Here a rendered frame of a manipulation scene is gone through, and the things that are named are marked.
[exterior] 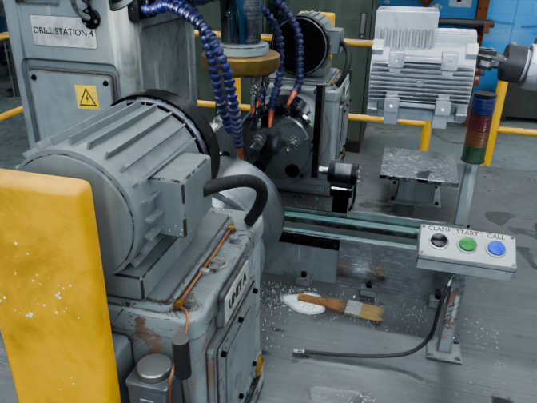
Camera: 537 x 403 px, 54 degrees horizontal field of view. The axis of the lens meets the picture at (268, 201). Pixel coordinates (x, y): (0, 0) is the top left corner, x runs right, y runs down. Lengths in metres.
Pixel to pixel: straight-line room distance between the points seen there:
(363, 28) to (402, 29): 3.14
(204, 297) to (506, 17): 5.78
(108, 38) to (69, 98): 0.17
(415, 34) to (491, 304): 0.65
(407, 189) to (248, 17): 0.86
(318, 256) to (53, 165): 0.83
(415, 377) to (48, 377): 0.71
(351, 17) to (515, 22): 2.43
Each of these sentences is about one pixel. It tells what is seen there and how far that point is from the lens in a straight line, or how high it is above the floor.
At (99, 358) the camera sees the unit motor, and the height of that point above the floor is 1.15.
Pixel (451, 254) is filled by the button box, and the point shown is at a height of 1.05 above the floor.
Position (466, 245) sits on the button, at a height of 1.07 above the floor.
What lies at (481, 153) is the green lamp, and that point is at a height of 1.06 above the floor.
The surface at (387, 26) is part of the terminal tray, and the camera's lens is 1.13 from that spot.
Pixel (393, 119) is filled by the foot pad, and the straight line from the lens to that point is 1.16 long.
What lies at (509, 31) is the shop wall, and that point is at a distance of 6.28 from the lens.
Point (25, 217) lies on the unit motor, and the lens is 0.55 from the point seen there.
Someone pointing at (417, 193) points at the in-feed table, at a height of 0.83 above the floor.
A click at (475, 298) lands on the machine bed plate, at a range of 1.38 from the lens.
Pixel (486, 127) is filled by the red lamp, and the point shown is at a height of 1.13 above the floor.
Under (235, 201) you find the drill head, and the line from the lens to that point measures 0.93.
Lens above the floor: 1.55
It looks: 26 degrees down
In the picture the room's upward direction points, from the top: 1 degrees clockwise
